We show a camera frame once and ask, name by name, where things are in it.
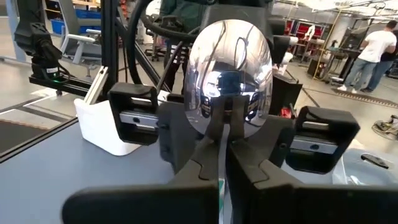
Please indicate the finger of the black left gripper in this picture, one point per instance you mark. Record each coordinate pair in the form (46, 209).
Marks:
(278, 140)
(175, 137)

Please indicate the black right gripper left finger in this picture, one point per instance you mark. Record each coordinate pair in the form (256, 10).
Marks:
(140, 205)

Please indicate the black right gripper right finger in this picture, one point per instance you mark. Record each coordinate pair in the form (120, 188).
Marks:
(311, 205)

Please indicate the white plastic bin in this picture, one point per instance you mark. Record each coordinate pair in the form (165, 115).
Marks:
(102, 130)

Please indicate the grey translucent plastic bin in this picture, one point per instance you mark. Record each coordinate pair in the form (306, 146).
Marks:
(357, 174)

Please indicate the grey office chair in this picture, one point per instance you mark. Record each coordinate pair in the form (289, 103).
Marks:
(77, 43)

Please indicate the blue storage bins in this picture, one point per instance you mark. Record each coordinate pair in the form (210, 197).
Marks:
(84, 18)

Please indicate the person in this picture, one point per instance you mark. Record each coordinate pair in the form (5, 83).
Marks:
(385, 67)
(373, 46)
(183, 12)

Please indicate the black device with green light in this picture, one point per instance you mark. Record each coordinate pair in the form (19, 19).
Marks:
(37, 46)

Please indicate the red storage shelves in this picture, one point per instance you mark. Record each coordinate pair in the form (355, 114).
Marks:
(306, 30)

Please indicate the aluminium extrusion post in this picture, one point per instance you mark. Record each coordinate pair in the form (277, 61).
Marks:
(94, 87)

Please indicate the black frame post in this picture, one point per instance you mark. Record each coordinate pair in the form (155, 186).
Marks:
(109, 46)

